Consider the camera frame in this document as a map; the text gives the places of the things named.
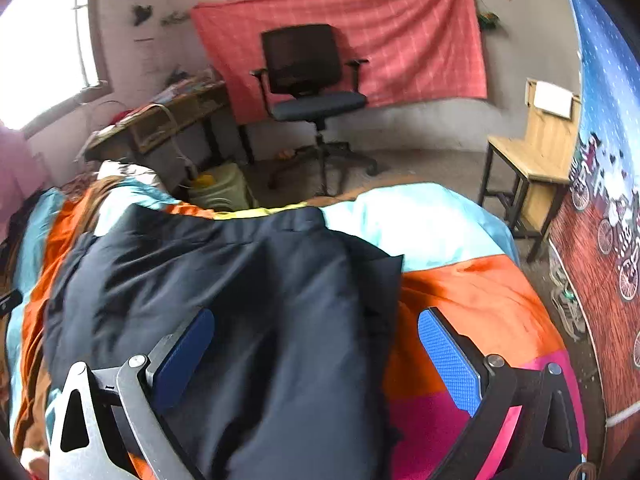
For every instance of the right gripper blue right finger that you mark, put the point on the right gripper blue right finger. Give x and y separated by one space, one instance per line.
464 370

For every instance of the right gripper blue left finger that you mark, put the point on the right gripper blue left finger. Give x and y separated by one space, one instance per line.
174 359

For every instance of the dark navy puffer jacket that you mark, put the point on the dark navy puffer jacket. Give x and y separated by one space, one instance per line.
291 385

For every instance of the colourful patchwork bed quilt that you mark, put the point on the colourful patchwork bed quilt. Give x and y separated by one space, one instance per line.
458 259

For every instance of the green plastic container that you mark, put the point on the green plastic container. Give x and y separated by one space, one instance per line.
223 188

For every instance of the blue bicycle print curtain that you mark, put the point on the blue bicycle print curtain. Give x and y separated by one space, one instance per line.
596 236

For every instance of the small wooden chair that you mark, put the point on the small wooden chair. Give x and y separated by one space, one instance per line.
540 161

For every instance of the pink hanging cloth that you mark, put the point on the pink hanging cloth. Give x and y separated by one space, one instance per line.
21 175

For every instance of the wooden desk with shelf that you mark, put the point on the wooden desk with shelf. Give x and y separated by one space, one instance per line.
187 127

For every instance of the black office swivel chair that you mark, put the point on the black office swivel chair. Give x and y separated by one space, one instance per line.
305 80

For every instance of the window with wooden frame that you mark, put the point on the window with wooden frame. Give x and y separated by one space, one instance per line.
52 61

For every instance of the red checked wall cloth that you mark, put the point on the red checked wall cloth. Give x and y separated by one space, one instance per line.
419 50

